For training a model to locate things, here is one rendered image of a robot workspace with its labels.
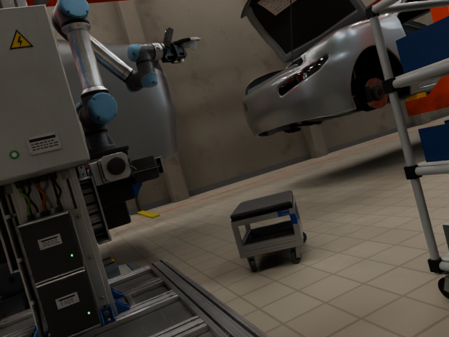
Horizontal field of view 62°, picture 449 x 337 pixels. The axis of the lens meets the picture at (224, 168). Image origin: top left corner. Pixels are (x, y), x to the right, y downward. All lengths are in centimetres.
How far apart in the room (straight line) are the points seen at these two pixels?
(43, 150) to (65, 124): 9
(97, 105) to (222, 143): 652
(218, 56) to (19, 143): 743
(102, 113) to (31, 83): 44
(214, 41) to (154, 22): 133
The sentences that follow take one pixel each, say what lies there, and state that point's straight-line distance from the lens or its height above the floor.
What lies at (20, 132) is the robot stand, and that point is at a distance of 119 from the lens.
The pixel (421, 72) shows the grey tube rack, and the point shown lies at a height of 75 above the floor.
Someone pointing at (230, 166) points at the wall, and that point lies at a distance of 802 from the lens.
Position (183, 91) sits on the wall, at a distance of 795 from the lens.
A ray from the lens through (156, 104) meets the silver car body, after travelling 289.
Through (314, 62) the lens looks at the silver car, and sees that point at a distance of 392.
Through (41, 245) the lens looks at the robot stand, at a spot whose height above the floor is 56.
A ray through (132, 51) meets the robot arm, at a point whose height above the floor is 121.
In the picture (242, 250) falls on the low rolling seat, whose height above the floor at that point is 14.
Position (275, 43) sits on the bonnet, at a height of 195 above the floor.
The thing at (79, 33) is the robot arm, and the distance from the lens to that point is 171.
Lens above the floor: 67
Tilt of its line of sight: 2 degrees down
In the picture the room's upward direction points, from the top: 15 degrees counter-clockwise
